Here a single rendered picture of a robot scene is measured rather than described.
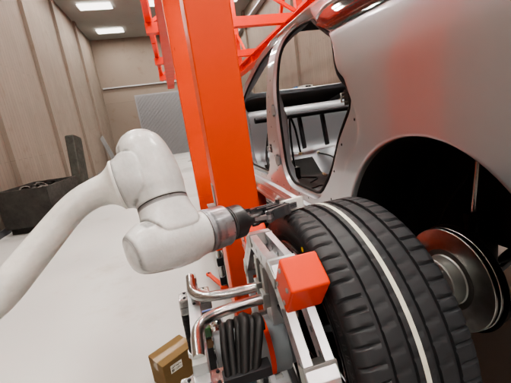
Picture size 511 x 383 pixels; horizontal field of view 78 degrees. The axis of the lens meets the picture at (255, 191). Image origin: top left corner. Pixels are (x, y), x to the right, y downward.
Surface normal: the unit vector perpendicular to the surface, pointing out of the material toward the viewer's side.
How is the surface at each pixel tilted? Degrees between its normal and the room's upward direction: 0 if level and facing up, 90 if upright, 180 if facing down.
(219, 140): 90
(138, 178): 69
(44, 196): 90
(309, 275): 35
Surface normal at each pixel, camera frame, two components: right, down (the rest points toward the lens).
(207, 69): 0.25, 0.18
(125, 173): 0.04, -0.21
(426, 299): 0.11, -0.44
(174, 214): 0.43, -0.47
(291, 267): 0.03, -0.68
